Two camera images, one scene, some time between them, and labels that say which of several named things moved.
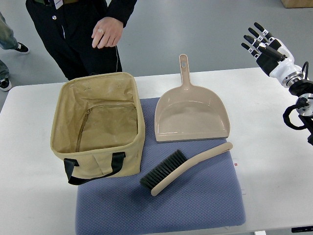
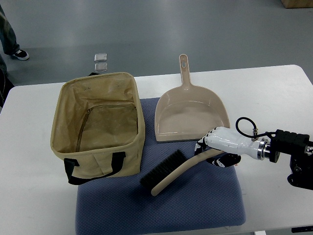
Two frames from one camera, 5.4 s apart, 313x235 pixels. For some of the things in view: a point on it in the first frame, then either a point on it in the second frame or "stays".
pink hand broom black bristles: (176, 165) stays
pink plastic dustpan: (190, 113) stays
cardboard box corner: (291, 4) stays
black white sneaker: (22, 47) -> (22, 55)
